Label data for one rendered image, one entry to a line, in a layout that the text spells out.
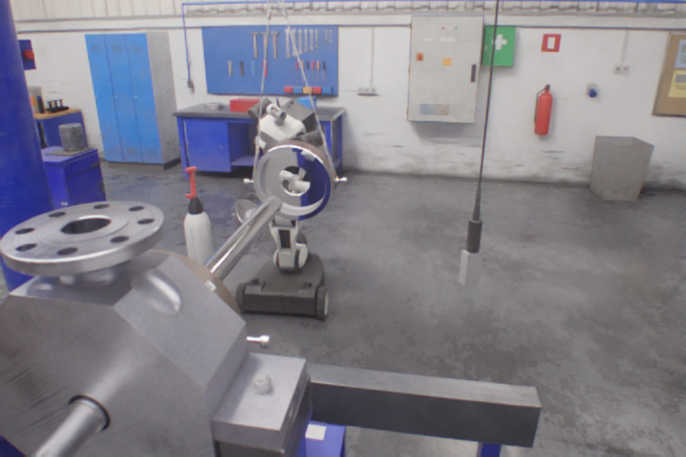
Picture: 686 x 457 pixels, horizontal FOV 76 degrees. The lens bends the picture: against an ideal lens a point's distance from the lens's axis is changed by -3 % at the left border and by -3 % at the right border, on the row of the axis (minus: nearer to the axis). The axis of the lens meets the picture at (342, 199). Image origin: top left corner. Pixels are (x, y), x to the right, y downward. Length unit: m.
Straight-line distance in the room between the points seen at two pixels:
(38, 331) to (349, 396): 0.75
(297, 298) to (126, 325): 2.18
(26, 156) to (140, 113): 3.80
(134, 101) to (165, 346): 5.85
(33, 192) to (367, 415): 2.16
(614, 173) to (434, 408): 4.75
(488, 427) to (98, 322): 0.96
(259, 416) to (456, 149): 5.31
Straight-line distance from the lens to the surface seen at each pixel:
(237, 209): 2.21
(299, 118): 2.81
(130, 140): 6.71
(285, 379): 0.93
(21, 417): 1.13
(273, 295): 2.96
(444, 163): 5.99
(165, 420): 0.92
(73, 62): 7.71
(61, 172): 4.51
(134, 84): 6.50
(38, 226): 0.94
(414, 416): 1.31
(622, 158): 5.74
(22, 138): 2.82
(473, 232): 1.57
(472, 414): 1.30
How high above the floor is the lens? 1.72
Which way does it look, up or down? 20 degrees down
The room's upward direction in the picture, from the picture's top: straight up
